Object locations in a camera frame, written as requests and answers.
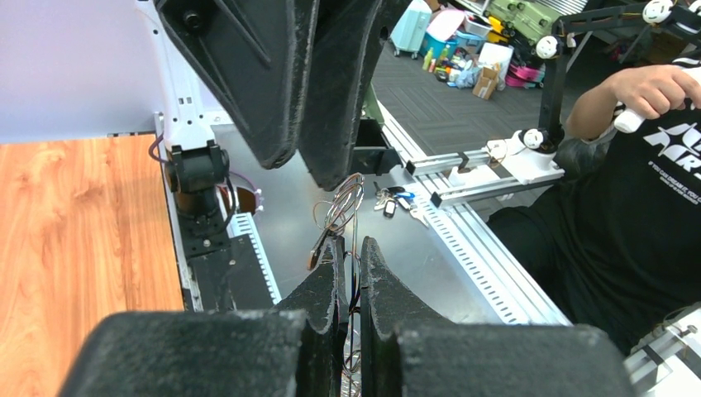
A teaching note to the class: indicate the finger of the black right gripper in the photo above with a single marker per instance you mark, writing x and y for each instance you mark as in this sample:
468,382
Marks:
348,41
254,57

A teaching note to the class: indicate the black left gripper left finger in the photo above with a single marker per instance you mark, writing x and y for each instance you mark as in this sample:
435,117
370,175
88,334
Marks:
292,349

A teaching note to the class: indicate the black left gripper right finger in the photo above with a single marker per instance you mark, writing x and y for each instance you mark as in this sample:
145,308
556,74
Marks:
409,349

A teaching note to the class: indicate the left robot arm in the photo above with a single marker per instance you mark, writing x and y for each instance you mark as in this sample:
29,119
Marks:
194,166

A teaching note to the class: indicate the bunch of keys on table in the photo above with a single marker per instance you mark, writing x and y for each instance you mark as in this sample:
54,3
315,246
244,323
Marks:
390,199

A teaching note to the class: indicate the operator hand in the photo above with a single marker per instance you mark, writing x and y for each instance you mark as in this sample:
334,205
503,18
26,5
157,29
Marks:
652,91

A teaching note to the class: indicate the light blue suitcase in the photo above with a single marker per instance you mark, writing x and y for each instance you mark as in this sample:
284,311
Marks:
408,33

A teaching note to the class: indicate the operator in black shirt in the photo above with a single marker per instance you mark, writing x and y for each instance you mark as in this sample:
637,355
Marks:
618,248

